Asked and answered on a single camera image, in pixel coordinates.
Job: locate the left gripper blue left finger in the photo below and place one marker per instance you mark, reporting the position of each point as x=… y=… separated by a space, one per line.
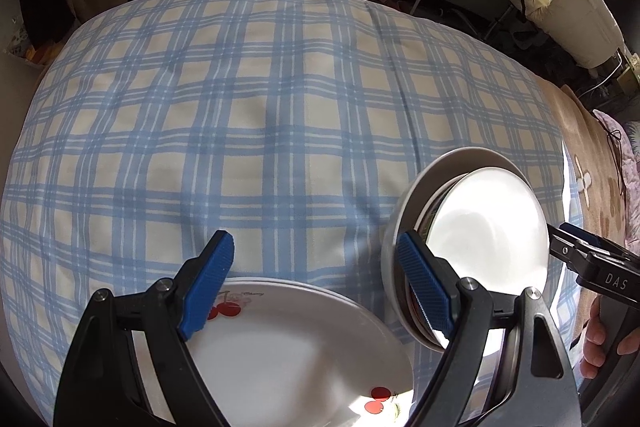
x=199 y=280

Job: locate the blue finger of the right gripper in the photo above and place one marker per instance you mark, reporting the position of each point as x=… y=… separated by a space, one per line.
x=573 y=252
x=589 y=238

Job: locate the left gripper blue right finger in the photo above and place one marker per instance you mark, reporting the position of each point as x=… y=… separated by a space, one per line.
x=432 y=280

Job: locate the large white bowl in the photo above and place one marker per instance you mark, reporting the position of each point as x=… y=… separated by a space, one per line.
x=407 y=211

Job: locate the red patterned small bowl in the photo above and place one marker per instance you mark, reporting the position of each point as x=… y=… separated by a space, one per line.
x=423 y=225

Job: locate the person's right hand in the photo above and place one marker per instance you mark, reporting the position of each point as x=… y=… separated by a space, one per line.
x=593 y=354

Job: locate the brown floral blanket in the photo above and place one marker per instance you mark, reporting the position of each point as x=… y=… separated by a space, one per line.
x=604 y=167

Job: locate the cherry pattern plate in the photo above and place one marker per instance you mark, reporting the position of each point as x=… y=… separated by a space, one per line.
x=283 y=353

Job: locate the blue plaid cloth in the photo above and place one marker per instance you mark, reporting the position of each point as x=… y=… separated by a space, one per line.
x=295 y=125

